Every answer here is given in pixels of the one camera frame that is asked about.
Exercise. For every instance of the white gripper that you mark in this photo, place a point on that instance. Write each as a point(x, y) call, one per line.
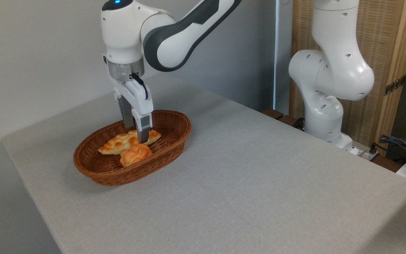
point(137, 97)

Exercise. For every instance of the long braided bread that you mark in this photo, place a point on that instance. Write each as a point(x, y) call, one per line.
point(122, 141)

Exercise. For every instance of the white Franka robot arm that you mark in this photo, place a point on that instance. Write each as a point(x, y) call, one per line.
point(330, 70)

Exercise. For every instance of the small round braided bread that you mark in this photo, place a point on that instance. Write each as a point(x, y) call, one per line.
point(134, 155)

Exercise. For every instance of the brown wicker basket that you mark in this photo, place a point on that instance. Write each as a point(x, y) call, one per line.
point(97, 169)

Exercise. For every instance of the dark brown wooden board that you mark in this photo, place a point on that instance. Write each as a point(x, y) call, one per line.
point(272, 113)

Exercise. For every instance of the wooden rattan folding screen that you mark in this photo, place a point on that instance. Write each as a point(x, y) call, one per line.
point(382, 42)

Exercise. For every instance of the dark metal screen hinge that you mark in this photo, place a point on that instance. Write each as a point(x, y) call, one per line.
point(395, 85)

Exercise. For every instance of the white vertical post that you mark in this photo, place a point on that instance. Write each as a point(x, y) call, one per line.
point(277, 70)

